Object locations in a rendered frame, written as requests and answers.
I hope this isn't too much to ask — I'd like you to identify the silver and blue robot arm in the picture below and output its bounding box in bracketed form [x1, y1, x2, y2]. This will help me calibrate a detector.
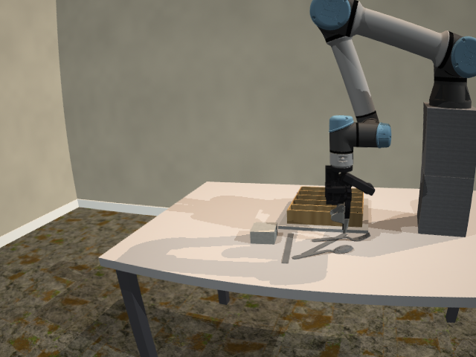
[309, 0, 476, 168]

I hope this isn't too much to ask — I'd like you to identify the silver fork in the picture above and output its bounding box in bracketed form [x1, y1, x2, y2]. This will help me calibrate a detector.
[312, 232, 370, 242]

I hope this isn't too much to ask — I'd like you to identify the brown divided tray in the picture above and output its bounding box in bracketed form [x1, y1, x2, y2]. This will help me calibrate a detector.
[287, 186, 364, 228]

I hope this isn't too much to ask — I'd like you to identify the silver spoon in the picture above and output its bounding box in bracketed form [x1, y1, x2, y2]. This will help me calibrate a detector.
[292, 245, 353, 260]

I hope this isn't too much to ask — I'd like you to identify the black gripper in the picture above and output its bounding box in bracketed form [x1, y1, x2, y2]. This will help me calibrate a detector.
[325, 165, 353, 234]

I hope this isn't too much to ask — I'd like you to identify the grey flat bar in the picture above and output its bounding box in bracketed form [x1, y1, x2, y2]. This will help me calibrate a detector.
[282, 234, 294, 263]
[302, 234, 348, 254]

